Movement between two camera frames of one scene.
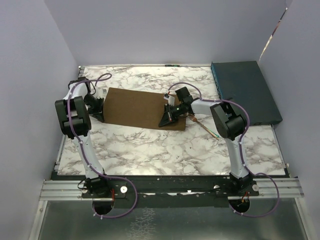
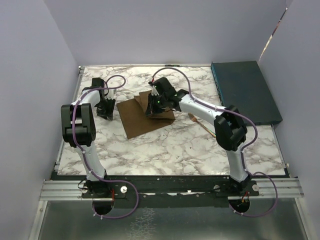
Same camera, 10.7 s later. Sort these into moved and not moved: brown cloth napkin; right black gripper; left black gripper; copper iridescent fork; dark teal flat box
Moved: right black gripper; brown cloth napkin; left black gripper
Not moved: copper iridescent fork; dark teal flat box
